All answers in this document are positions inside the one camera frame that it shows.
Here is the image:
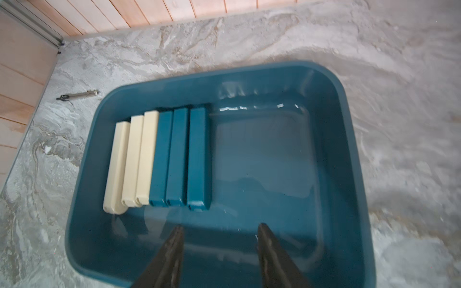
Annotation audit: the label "teal plastic storage box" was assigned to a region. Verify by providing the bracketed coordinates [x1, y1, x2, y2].
[65, 61, 376, 288]

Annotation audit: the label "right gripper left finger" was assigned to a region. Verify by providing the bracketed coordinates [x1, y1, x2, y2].
[131, 225, 185, 288]

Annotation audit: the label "teal pliers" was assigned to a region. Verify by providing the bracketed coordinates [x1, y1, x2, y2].
[166, 108, 189, 206]
[187, 107, 211, 211]
[149, 111, 174, 207]

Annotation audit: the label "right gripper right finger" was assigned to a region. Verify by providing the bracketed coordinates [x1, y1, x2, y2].
[257, 223, 313, 288]

